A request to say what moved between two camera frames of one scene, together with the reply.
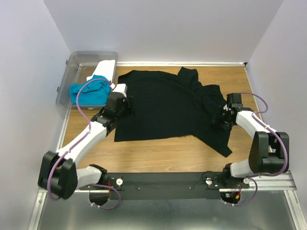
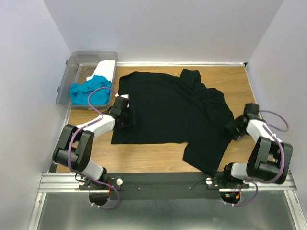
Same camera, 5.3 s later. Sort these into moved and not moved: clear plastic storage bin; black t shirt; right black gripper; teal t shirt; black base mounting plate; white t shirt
Moved: black t shirt; right black gripper
Not moved: clear plastic storage bin; white t shirt; teal t shirt; black base mounting plate
